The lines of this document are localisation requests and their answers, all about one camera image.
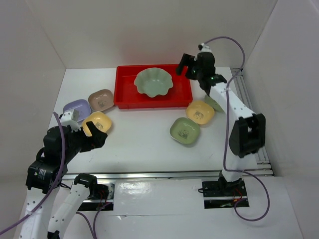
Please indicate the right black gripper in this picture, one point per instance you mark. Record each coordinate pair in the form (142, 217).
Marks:
(186, 60)

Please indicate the brown square plate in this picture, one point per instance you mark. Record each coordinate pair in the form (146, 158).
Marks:
(101, 100)

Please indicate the purple square plate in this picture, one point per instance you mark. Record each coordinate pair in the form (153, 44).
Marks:
(81, 106)

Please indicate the aluminium rail right side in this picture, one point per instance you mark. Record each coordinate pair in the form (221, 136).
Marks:
(248, 134)

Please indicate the aluminium rail front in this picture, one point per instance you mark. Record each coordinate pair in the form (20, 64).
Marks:
(156, 175)

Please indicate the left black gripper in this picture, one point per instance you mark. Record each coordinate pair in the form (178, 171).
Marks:
(98, 137)

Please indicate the red plastic bin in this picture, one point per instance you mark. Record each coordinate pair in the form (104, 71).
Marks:
(126, 95)

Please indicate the yellow square plate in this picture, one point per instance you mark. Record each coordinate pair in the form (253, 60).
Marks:
(102, 122)
(200, 112)

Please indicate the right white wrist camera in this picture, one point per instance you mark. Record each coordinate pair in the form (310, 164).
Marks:
(204, 48)

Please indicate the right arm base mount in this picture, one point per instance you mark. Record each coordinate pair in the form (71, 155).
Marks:
(215, 198)

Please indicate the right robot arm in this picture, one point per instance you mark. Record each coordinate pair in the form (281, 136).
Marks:
(217, 87)

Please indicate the yellow square plate left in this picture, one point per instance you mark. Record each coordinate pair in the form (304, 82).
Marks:
(102, 122)

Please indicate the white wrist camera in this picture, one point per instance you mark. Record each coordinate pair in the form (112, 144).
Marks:
(70, 118)
(204, 48)

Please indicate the aluminium rail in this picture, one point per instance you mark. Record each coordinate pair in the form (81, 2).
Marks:
(156, 175)
(248, 134)

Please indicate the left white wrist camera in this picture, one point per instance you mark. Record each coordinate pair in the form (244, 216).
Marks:
(70, 118)

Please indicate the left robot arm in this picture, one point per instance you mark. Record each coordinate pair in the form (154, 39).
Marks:
(44, 177)

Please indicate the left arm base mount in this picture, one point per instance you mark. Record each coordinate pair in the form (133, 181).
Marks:
(99, 196)

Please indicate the green square plate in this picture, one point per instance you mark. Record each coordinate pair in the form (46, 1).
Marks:
(185, 131)
(210, 101)

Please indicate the large green scalloped bowl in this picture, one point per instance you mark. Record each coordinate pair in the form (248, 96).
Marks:
(153, 82)

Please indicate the yellow square plate right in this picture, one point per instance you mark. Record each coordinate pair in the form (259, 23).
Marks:
(200, 112)

